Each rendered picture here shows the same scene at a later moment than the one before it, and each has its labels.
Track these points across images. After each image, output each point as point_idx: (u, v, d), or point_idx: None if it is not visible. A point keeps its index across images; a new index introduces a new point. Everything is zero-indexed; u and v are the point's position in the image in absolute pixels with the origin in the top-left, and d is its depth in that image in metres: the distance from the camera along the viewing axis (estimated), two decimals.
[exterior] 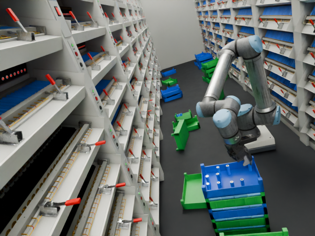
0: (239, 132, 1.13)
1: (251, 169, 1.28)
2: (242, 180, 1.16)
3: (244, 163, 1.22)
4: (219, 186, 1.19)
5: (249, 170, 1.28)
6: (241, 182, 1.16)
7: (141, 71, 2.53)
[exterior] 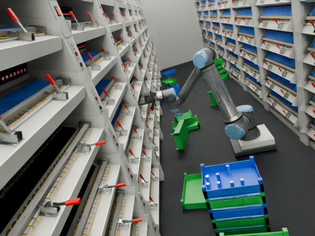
0: (162, 100, 2.04)
1: None
2: (242, 180, 1.16)
3: (139, 100, 2.05)
4: (219, 186, 1.19)
5: None
6: (241, 182, 1.16)
7: (141, 71, 2.53)
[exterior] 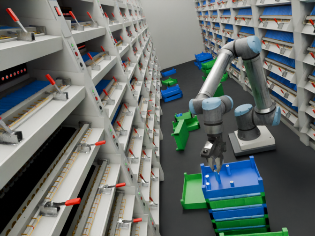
0: (204, 126, 1.12)
1: None
2: None
3: (213, 159, 1.20)
4: (216, 174, 1.16)
5: None
6: None
7: (141, 71, 2.53)
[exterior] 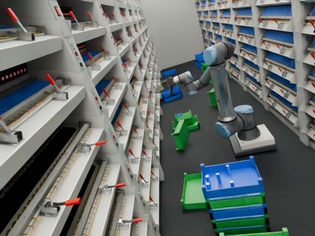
0: (179, 84, 2.11)
1: None
2: None
3: (158, 88, 2.13)
4: None
5: None
6: None
7: (141, 71, 2.53)
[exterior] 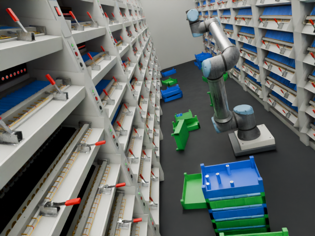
0: None
1: None
2: None
3: None
4: None
5: None
6: None
7: (141, 71, 2.53)
